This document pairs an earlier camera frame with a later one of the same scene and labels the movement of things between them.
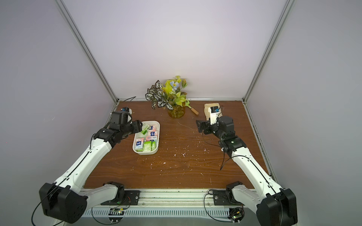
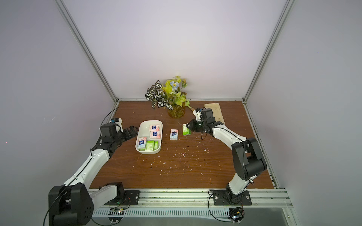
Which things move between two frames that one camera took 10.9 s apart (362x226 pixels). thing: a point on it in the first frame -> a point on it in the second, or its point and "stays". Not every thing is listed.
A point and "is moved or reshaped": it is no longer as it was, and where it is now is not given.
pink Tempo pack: x=152 y=133 -> x=154 y=127
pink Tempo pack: x=154 y=138 is moved or reshaped
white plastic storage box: x=140 y=135 is moved or reshaped
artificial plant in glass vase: x=170 y=94 stays
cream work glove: x=207 y=114 stays
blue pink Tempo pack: x=139 y=143 is moved or reshaped
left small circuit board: x=115 y=215 stays
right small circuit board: x=236 y=214 stays
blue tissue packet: x=152 y=128 -> x=174 y=134
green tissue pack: x=145 y=128 -> x=185 y=131
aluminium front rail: x=167 y=199 stays
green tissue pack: x=153 y=146 is moved or reshaped
